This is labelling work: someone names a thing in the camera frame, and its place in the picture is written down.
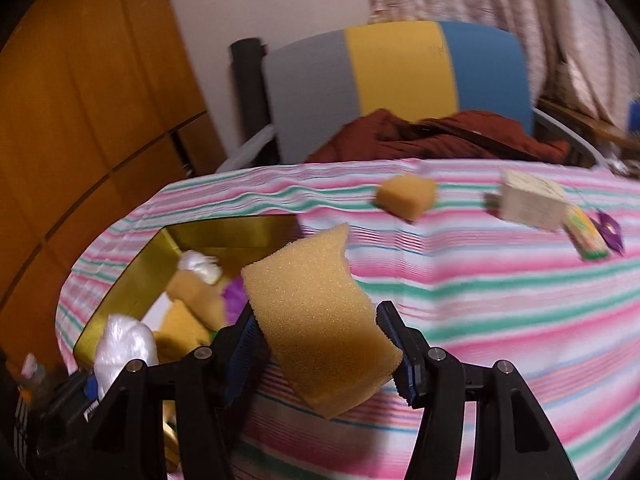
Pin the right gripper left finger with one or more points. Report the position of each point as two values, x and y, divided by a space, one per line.
212 389

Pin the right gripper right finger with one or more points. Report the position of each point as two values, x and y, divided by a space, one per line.
514 439

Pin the purple foil packet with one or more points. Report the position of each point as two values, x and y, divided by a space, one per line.
611 232

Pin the white foam block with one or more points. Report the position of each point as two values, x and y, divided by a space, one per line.
153 317

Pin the clear plastic bag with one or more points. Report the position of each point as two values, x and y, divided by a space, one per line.
205 267

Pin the gold metal tin tray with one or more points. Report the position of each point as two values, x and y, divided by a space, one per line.
235 242

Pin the striped pink green tablecloth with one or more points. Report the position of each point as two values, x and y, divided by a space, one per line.
479 287

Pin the beige cardboard box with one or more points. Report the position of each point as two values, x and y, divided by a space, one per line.
530 200

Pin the yellow sponge block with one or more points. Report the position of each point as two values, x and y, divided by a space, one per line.
406 196

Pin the white chair armrest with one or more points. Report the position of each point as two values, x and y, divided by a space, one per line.
247 153

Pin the wooden wardrobe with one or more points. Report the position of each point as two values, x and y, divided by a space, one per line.
100 109

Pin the dark red garment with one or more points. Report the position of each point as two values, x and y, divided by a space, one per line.
473 134

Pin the blue cup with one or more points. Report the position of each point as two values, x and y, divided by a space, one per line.
633 122

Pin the grey yellow blue chair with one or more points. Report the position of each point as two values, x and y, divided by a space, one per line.
416 70

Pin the black rolled mat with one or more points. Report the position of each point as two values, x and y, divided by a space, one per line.
250 87

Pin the patterned pink curtain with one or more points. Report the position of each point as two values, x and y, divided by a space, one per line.
577 52

